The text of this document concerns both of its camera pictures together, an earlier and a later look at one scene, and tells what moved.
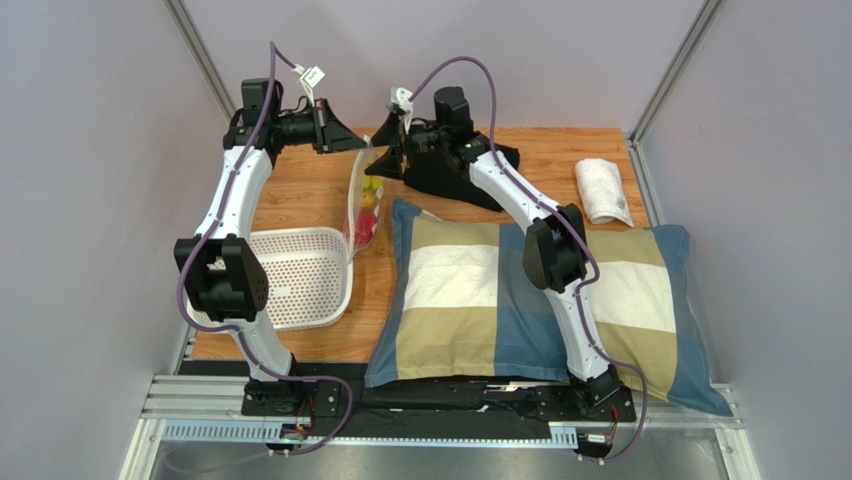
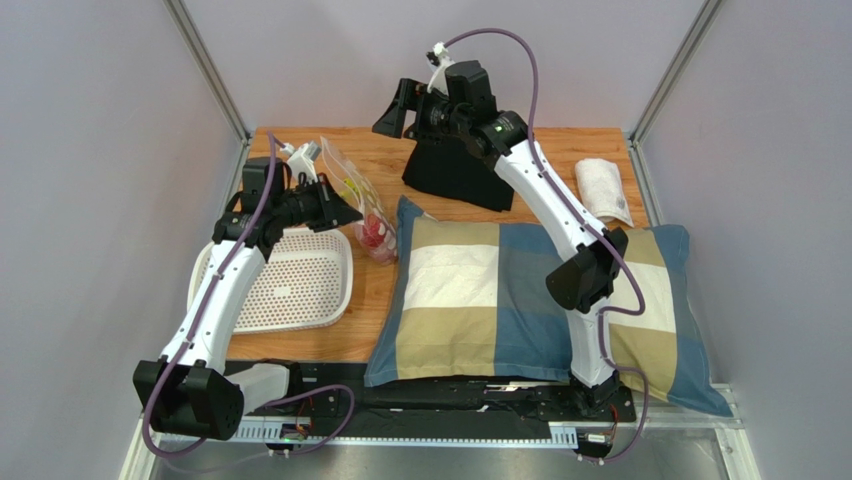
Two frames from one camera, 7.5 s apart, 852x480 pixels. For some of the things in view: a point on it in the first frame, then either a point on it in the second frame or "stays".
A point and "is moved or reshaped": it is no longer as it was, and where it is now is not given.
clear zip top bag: (366, 199) is moved or reshaped
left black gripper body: (318, 118) -> (310, 205)
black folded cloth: (438, 174) stays
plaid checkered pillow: (456, 303) stays
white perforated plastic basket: (309, 276) stays
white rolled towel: (601, 191) stays
